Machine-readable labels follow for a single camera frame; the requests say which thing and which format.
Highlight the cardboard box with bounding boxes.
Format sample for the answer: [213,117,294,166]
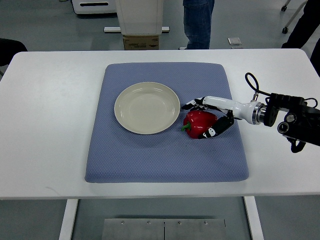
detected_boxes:
[122,35,160,51]

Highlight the white machine column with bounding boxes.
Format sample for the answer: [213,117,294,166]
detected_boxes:
[104,0,170,36]

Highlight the person in blue jeans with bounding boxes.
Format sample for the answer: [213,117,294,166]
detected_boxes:
[179,0,215,50]

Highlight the white cart base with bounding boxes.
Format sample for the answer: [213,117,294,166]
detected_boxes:
[71,0,117,15]

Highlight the red bell pepper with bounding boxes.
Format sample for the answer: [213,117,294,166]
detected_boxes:
[181,110,218,139]

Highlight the person in dark clothes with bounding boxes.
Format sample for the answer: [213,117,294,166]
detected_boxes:
[281,0,320,77]

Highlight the grey floor plate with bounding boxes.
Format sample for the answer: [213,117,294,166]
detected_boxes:
[227,37,242,46]

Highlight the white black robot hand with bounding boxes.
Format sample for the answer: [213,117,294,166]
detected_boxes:
[182,96,265,139]

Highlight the wheeled chair legs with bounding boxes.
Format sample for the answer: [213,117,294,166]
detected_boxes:
[280,0,309,34]

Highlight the white table leg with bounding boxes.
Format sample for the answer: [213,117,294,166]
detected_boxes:
[58,199,79,240]
[243,196,264,240]

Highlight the blue quilted mat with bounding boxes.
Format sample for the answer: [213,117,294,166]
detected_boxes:
[85,62,249,183]

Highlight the right white table leg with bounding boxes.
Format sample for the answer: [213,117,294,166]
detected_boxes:
[243,196,264,240]

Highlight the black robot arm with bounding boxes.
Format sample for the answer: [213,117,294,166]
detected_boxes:
[245,72,320,153]

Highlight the left white table leg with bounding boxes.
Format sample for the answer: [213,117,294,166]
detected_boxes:
[58,199,79,240]

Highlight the cream round plate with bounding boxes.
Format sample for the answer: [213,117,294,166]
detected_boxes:
[114,82,181,135]

